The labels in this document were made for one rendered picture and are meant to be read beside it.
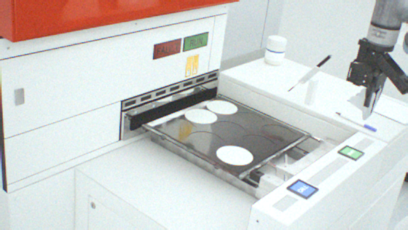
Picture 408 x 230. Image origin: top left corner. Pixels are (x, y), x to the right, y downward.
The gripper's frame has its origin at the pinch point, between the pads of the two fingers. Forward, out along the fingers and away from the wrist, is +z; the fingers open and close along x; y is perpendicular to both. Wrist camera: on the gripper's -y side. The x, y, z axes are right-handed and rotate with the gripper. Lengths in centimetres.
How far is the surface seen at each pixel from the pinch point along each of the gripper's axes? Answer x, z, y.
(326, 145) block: -5.7, 16.0, 11.4
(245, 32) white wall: -251, 75, 204
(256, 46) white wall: -273, 93, 203
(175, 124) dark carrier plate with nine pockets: 21, 16, 48
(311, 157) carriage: 1.7, 17.8, 12.1
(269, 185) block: 26.6, 16.1, 11.2
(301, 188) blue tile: 31.2, 9.4, 0.6
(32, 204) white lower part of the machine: 64, 30, 59
